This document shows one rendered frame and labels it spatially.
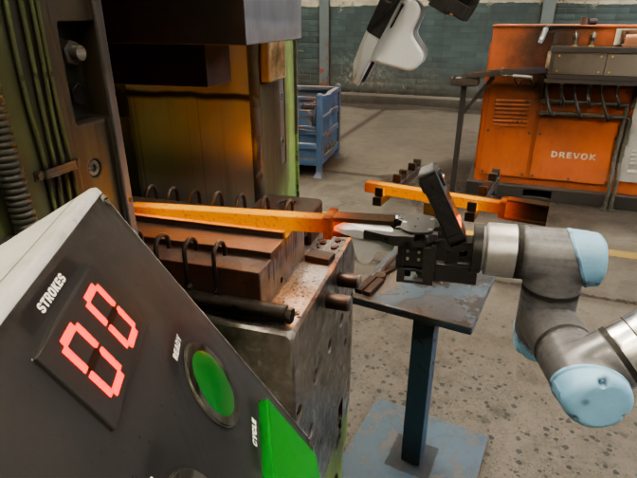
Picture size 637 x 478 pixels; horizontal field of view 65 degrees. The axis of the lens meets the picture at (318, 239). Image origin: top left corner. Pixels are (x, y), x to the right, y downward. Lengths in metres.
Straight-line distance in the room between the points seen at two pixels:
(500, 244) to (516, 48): 3.44
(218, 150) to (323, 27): 7.61
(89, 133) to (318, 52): 8.14
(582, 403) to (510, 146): 3.60
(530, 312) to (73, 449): 0.64
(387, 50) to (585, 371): 0.41
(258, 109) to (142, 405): 0.80
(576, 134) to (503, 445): 2.77
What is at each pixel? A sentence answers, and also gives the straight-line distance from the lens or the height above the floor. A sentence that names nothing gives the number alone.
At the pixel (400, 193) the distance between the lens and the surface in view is 1.16.
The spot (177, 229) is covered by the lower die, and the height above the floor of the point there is 0.99.
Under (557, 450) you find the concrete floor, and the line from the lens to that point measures 1.94.
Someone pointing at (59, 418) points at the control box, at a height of 1.16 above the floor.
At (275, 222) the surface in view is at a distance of 0.77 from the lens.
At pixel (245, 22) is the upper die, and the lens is 0.61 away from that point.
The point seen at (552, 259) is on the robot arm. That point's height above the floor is 1.01.
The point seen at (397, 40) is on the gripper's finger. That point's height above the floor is 1.28.
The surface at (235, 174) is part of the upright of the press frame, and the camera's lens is 1.05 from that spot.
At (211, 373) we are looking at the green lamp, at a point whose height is 1.10.
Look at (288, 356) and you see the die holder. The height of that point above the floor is 0.88.
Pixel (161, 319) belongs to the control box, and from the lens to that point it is 0.32.
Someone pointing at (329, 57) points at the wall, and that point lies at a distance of 8.63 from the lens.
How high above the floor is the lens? 1.30
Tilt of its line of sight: 24 degrees down
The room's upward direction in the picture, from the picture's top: straight up
